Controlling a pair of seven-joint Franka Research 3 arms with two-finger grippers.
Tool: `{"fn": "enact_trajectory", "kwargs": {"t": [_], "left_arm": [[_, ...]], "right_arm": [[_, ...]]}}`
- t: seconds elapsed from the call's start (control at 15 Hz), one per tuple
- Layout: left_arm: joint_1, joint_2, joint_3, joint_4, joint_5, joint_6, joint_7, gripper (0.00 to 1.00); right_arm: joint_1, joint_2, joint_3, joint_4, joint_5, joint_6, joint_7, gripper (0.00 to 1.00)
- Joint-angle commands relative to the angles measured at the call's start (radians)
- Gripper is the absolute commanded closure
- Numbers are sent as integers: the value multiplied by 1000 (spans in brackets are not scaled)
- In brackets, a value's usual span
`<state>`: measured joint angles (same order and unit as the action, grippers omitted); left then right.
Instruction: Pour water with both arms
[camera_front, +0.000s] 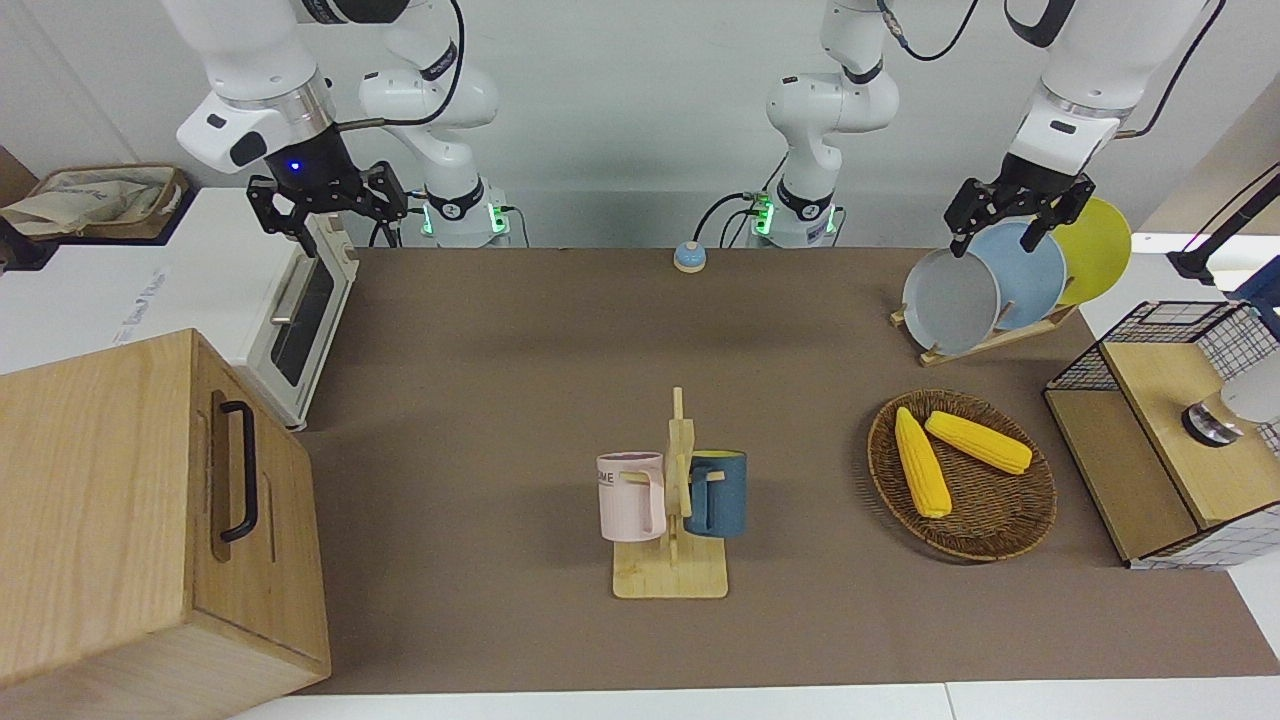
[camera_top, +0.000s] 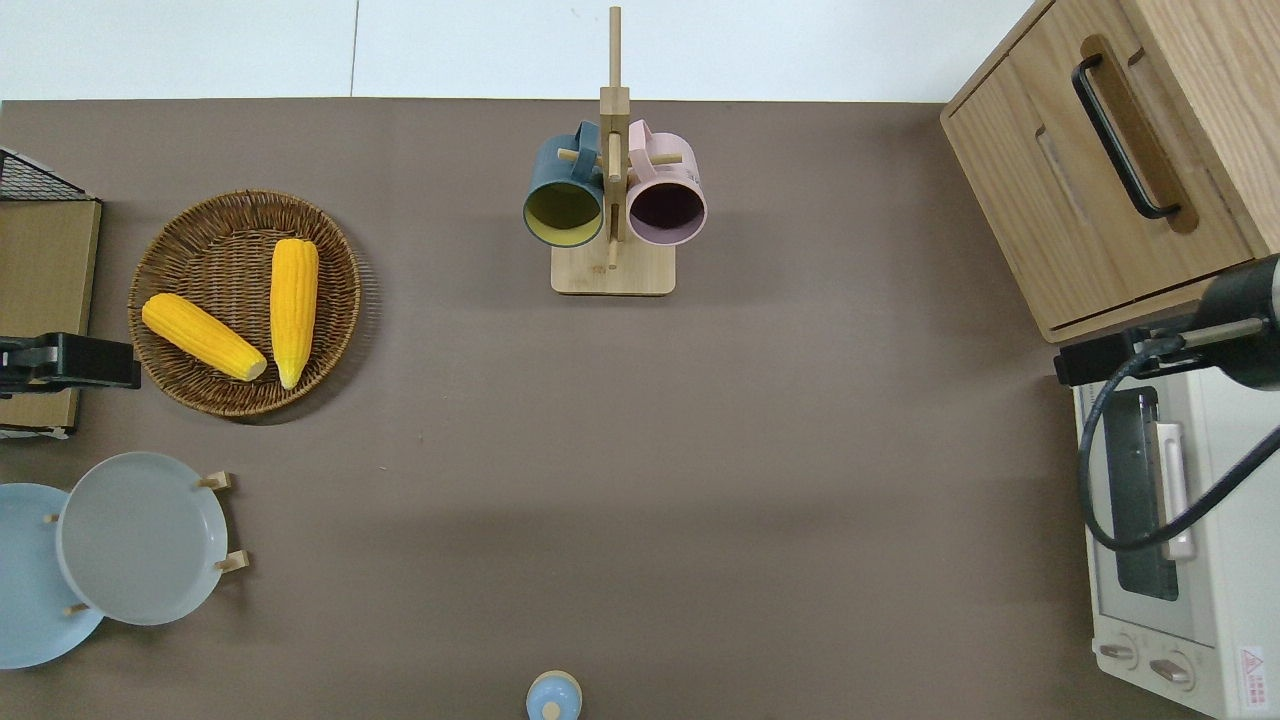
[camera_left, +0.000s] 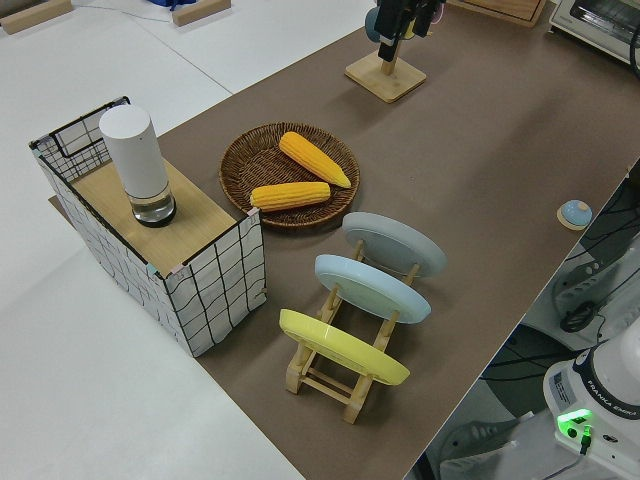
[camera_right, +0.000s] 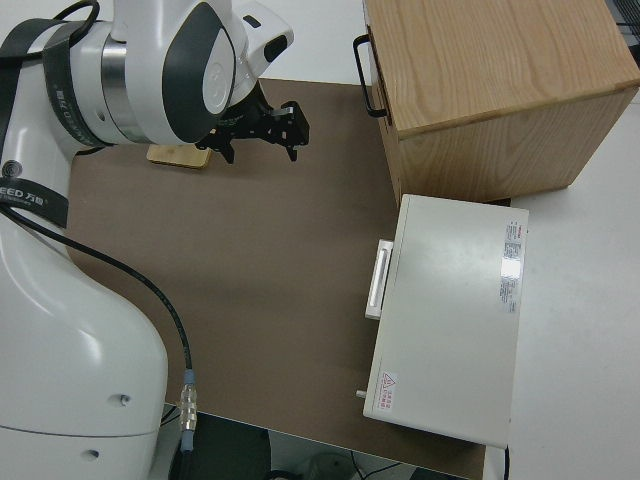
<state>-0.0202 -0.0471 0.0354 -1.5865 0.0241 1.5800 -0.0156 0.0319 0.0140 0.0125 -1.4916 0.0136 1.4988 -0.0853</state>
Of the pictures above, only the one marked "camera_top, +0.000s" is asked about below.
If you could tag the blue bell with wooden base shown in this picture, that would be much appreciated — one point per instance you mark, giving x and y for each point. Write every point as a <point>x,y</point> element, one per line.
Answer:
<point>553,695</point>

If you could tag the white toaster oven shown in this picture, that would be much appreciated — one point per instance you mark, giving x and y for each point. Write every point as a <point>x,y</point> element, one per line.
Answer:
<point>1230,560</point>

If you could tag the pink mug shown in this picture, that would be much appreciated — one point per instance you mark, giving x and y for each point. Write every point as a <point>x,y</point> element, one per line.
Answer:
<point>668,180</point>

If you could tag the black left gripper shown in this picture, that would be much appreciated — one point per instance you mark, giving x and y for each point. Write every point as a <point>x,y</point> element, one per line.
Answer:
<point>70,362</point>

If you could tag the light blue plate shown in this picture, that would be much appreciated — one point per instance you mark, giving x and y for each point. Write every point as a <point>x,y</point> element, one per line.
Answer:
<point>25,580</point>

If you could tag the grey plate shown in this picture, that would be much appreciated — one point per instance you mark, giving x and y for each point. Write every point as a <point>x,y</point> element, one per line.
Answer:
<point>140,540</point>

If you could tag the yellow corn cob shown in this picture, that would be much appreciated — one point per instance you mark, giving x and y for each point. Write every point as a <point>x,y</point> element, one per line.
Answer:
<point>200,335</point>
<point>294,300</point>

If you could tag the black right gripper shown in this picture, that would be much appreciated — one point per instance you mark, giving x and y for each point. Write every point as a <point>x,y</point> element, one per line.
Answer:
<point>1245,365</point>

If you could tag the wooden cabinet box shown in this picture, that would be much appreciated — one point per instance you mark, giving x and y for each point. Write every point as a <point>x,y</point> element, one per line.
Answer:
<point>1010,180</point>

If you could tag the wooden plate rack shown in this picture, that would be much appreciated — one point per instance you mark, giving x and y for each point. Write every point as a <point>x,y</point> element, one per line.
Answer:
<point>222,481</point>

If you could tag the brown wicker basket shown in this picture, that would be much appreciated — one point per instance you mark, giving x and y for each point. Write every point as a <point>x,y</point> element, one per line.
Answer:
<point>220,250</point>

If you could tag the dark teal mug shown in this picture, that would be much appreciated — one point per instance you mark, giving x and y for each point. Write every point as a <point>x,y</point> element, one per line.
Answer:
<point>560,177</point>

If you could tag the wooden mug tree stand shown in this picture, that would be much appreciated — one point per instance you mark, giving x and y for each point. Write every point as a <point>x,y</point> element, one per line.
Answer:
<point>612,272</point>

